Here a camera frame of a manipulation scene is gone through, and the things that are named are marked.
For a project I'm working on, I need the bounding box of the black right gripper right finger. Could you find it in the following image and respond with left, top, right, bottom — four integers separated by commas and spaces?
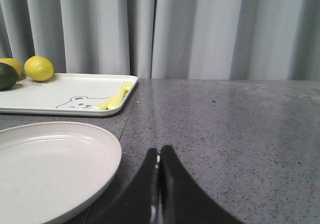
159, 145, 241, 224

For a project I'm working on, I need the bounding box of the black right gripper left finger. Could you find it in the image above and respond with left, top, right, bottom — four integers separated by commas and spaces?
90, 148, 160, 224

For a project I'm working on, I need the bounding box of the beige round plate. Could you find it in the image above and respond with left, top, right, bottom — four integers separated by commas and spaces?
0, 121, 122, 224

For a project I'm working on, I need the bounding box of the white bear print tray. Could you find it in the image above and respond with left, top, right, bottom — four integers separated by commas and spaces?
0, 73, 138, 117

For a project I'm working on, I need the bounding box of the yellow plastic fork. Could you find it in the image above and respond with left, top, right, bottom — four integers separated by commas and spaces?
107, 81, 132, 110

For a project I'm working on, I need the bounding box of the yellow lemon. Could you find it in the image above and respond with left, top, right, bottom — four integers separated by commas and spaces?
0, 58, 23, 77
24, 56, 54, 82

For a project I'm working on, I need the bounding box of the grey curtain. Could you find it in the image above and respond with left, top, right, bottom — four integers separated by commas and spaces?
0, 0, 320, 80

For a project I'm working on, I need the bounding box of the dark green lime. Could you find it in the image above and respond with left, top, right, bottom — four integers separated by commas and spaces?
0, 62, 19, 91

